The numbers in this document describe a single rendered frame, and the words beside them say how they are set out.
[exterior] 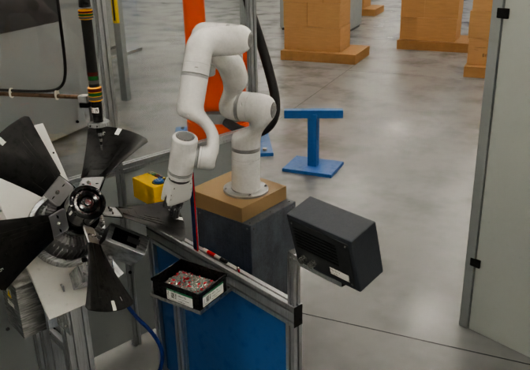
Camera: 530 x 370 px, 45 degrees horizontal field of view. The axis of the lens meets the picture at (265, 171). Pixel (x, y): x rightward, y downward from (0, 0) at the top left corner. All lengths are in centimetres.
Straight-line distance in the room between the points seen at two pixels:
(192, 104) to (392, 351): 187
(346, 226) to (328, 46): 829
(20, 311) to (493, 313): 228
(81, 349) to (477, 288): 202
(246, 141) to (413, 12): 868
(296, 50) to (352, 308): 694
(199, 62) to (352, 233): 75
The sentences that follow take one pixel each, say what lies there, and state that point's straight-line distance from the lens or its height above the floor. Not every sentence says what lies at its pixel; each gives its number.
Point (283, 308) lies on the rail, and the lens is 223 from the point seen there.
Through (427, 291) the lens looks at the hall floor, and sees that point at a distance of 399.
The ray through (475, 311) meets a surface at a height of 12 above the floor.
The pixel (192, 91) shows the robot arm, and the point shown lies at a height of 154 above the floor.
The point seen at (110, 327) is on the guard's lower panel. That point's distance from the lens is 341.
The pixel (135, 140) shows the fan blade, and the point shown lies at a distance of 235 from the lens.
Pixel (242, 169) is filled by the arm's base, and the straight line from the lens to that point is 263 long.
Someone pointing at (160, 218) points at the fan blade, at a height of 110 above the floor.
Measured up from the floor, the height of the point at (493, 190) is 82.
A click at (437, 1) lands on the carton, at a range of 1104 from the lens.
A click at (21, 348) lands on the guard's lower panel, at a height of 28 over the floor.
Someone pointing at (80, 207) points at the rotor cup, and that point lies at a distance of 215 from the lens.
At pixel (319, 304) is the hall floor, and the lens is 379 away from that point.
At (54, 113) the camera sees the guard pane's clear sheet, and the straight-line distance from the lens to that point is 290.
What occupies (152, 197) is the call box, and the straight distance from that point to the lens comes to 264.
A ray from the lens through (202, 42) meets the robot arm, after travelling 214.
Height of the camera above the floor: 206
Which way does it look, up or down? 21 degrees down
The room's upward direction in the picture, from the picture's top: 1 degrees counter-clockwise
